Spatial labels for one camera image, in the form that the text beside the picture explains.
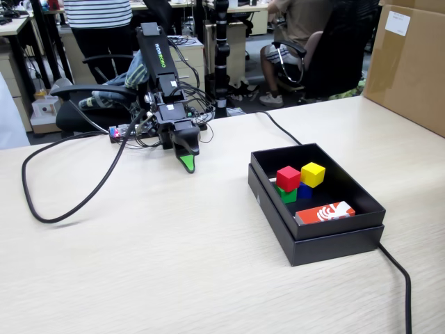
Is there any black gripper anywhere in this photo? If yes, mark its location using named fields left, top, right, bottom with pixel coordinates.
left=155, top=117, right=202, bottom=175

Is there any red wooden cube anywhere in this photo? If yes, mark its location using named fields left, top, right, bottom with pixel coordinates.
left=276, top=166, right=302, bottom=193

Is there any green wooden cube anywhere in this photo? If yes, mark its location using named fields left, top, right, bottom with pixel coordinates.
left=274, top=183, right=298, bottom=205

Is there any blue wooden cube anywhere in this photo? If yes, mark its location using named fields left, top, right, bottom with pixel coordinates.
left=297, top=181, right=314, bottom=200

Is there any yellow wooden cube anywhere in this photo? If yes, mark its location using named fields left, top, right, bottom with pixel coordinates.
left=300, top=161, right=327, bottom=189

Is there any small white box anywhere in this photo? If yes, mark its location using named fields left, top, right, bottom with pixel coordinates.
left=30, top=97, right=62, bottom=135

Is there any black cardboard box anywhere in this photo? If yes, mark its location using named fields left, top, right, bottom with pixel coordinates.
left=250, top=142, right=387, bottom=241

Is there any black open box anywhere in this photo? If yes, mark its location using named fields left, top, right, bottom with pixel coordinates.
left=247, top=163, right=385, bottom=267

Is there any large brown cardboard box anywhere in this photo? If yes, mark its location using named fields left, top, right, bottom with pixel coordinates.
left=362, top=0, right=445, bottom=138

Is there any controller board pink light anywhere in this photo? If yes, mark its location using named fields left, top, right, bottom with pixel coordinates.
left=108, top=124, right=147, bottom=138

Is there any beige drawer cabinet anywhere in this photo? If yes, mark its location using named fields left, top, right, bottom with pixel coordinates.
left=166, top=36, right=207, bottom=116

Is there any striped blue green cloth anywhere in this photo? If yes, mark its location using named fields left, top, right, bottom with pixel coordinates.
left=78, top=50, right=151, bottom=111

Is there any black vertical pole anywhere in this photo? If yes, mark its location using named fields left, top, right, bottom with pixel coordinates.
left=212, top=0, right=232, bottom=121

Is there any black office chair with clothes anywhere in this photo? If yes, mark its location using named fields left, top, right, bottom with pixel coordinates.
left=50, top=54, right=157, bottom=138

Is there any orange and white carton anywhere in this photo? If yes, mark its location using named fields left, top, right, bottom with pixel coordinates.
left=294, top=200, right=356, bottom=226

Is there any person in striped shirt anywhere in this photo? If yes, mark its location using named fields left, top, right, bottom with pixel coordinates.
left=62, top=0, right=136, bottom=85

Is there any green patterned bag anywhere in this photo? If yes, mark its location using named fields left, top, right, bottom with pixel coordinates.
left=325, top=79, right=366, bottom=102

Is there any seated person beige shirt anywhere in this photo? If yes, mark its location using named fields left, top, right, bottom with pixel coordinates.
left=259, top=0, right=334, bottom=108

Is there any black mesh office chair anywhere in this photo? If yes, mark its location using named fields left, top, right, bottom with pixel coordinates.
left=272, top=0, right=380, bottom=102

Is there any person in white shirt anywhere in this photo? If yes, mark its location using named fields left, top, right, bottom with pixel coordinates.
left=0, top=72, right=31, bottom=150

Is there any beige office desk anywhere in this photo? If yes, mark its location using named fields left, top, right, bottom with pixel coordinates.
left=0, top=13, right=46, bottom=133

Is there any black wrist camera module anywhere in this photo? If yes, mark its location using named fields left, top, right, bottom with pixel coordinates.
left=133, top=109, right=158, bottom=137

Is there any thin black wire bundle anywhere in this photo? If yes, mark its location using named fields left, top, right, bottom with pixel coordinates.
left=166, top=34, right=219, bottom=144

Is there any wooden desk pedestal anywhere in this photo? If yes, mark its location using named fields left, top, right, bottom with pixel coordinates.
left=203, top=20, right=248, bottom=86

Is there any thick black looped cable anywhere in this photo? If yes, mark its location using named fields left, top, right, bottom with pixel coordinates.
left=21, top=109, right=145, bottom=224

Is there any thick black power cable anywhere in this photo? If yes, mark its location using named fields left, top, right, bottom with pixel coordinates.
left=253, top=110, right=413, bottom=334

